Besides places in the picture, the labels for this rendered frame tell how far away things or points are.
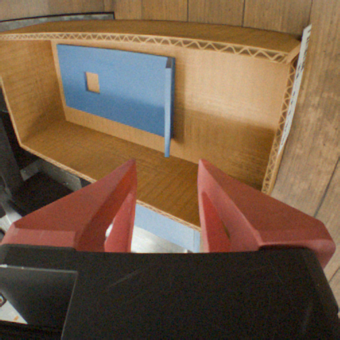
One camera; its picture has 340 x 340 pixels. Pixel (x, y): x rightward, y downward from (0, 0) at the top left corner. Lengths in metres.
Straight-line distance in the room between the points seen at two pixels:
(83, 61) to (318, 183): 0.23
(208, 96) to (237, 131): 0.03
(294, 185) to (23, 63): 0.27
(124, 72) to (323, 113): 0.16
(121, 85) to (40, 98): 0.11
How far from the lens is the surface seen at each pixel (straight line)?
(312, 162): 0.21
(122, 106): 0.25
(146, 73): 0.22
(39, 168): 0.50
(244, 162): 0.22
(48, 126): 0.33
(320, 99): 0.19
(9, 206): 0.45
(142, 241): 0.34
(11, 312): 5.85
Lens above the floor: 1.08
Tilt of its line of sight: 43 degrees down
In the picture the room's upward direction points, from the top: 133 degrees counter-clockwise
